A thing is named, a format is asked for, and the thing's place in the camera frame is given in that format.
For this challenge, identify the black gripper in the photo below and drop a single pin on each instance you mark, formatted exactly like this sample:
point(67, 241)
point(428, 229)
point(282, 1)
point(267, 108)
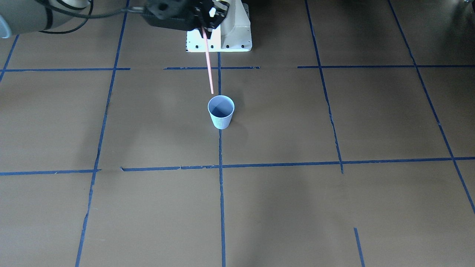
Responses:
point(205, 21)

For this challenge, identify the blue ribbed cup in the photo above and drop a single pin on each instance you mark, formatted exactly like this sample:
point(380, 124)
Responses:
point(221, 109)

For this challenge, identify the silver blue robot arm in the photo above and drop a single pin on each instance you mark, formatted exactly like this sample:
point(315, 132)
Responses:
point(27, 16)

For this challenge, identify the white pedestal column base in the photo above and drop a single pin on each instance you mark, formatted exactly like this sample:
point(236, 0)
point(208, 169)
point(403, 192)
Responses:
point(234, 33)

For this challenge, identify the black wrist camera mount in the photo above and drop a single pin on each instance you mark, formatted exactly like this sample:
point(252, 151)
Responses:
point(170, 14)

